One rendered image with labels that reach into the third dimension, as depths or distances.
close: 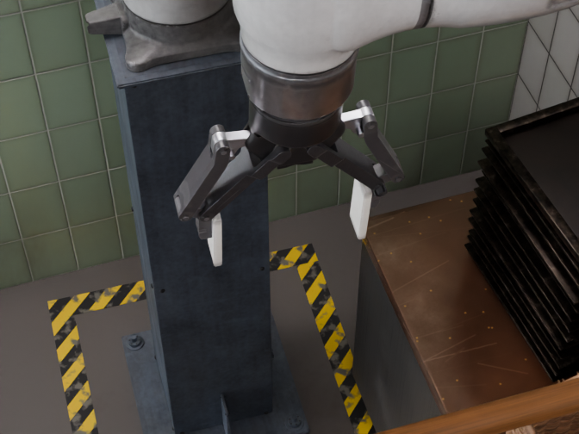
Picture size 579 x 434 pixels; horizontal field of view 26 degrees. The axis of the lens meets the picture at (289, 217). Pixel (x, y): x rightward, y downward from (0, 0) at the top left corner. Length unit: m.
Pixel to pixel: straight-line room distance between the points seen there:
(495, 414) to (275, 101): 0.39
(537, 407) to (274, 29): 0.48
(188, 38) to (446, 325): 0.62
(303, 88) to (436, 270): 1.14
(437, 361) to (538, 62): 0.90
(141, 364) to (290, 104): 1.71
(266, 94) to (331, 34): 0.09
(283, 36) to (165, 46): 0.86
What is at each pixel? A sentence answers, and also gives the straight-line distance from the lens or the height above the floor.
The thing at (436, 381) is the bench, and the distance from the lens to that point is 1.92.
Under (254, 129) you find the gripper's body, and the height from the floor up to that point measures 1.47.
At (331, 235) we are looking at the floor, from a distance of 2.80.
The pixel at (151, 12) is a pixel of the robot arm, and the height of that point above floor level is 1.08.
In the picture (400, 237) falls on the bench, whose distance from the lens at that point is 2.07.
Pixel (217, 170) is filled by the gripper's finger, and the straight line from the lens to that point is 1.03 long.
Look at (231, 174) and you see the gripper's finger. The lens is 1.06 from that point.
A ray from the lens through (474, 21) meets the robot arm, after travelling 0.91.
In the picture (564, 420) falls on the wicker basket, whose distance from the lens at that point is 1.85.
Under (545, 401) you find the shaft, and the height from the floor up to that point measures 1.20.
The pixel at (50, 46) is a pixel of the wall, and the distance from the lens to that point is 2.30.
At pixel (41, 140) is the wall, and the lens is 2.46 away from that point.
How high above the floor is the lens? 2.21
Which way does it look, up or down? 51 degrees down
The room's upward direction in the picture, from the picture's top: straight up
